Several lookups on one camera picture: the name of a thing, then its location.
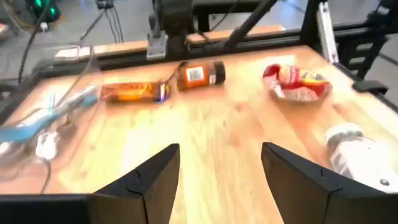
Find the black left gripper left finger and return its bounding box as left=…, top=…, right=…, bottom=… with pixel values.
left=90, top=143, right=181, bottom=224

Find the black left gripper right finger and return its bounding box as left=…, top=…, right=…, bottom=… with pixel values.
left=261, top=142, right=353, bottom=224

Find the iridescent rainbow spoon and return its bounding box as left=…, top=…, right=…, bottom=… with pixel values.
left=157, top=60, right=188, bottom=103

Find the white-label spice jar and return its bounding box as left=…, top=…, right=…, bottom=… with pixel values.
left=324, top=122, right=398, bottom=194

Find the orange candy bar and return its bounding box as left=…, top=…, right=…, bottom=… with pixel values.
left=99, top=81, right=172, bottom=104

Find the red ramen packet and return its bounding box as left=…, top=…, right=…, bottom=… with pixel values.
left=262, top=63, right=333, bottom=103

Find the orange-brown spice bottle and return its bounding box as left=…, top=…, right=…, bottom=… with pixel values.
left=175, top=60, right=227, bottom=91

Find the wide clear plastic bin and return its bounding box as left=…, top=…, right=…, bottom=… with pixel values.
left=0, top=45, right=105, bottom=190

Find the green-lit computer tower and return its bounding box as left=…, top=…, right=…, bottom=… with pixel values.
left=25, top=0, right=62, bottom=20

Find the black frame foot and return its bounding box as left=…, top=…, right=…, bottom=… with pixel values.
left=352, top=79, right=390, bottom=96

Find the silver aluminium bracket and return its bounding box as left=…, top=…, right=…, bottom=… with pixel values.
left=316, top=1, right=340, bottom=65

